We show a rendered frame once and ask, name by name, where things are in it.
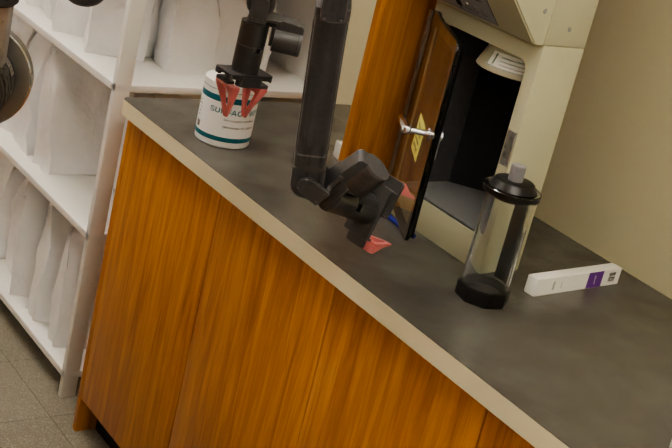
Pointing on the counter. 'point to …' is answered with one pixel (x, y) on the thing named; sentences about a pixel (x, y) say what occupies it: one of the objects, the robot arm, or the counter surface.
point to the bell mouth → (501, 63)
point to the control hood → (534, 28)
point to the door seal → (437, 141)
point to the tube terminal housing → (534, 71)
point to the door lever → (411, 127)
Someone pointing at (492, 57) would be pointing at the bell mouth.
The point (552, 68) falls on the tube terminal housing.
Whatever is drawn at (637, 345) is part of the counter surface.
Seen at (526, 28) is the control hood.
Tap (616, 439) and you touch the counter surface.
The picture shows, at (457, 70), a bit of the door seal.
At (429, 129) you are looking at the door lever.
